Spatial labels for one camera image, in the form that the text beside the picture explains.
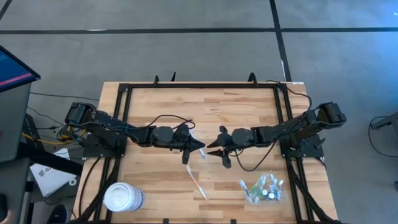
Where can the white paper booklet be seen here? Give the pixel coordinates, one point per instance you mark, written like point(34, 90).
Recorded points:
point(49, 180)

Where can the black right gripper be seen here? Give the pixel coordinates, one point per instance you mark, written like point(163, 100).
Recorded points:
point(230, 141)

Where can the white toothbrush blue tip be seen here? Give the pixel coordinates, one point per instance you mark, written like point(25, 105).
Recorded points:
point(271, 182)

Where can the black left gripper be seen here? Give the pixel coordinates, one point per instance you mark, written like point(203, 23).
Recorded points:
point(182, 140)

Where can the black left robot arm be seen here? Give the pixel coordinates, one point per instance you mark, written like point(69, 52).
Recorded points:
point(124, 127)

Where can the orange toothbrush yellow bristles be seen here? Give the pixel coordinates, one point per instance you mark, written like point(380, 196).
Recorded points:
point(197, 183)

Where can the black table clamp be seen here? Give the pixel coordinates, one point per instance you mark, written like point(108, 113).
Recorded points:
point(166, 221)
point(233, 221)

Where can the grey stand leg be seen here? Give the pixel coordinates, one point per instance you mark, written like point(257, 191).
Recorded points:
point(388, 121)

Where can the black round object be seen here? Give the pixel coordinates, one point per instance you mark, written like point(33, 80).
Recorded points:
point(62, 214)

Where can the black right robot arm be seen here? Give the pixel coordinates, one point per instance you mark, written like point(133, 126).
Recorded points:
point(286, 130)

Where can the monitor with blue screen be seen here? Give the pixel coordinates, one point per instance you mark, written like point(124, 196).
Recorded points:
point(12, 71)

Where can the black aluminium table frame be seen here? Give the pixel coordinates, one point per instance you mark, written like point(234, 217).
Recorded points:
point(202, 85)

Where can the black desk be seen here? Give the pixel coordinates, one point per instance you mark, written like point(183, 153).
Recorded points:
point(46, 160)

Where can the white tape roll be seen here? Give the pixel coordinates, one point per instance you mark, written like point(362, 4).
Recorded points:
point(70, 181)

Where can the clear plastic bag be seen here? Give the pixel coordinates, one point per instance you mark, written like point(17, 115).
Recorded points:
point(262, 201)

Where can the teal mouthwash bottle white cap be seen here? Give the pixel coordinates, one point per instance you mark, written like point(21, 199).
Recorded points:
point(265, 192)
point(271, 195)

